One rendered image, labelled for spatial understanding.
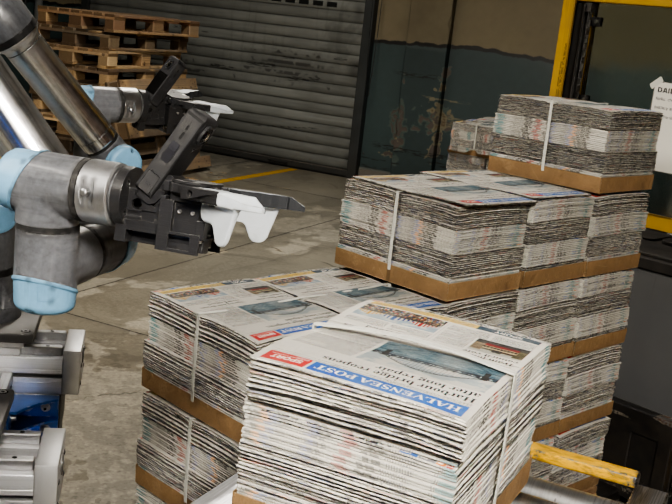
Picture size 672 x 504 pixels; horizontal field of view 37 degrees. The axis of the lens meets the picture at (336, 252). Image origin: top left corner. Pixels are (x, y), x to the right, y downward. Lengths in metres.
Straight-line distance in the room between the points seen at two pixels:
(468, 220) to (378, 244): 0.26
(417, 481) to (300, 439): 0.16
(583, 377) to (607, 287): 0.27
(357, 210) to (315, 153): 7.27
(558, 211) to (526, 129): 0.37
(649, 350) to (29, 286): 2.62
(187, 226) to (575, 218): 1.73
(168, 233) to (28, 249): 0.18
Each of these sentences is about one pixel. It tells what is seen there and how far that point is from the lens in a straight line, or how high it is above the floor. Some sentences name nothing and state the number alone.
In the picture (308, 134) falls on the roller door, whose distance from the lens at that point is 9.80.
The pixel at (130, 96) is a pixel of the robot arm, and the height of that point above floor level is 1.24.
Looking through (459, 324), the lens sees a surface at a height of 1.03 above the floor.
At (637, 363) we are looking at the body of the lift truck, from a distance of 3.58.
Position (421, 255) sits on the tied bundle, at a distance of 2.38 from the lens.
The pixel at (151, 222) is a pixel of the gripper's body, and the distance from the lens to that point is 1.16.
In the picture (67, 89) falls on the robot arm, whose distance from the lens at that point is 2.00.
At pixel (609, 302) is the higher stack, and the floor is 0.74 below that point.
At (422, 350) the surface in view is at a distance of 1.34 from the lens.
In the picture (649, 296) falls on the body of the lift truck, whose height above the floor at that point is 0.66.
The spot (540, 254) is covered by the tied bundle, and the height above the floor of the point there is 0.92.
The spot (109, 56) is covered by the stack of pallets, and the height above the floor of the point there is 0.97.
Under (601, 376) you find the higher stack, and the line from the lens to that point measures 3.06.
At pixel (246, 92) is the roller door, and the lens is 10.14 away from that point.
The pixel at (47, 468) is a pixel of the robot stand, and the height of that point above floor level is 0.77.
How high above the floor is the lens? 1.44
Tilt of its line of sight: 13 degrees down
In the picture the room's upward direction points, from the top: 6 degrees clockwise
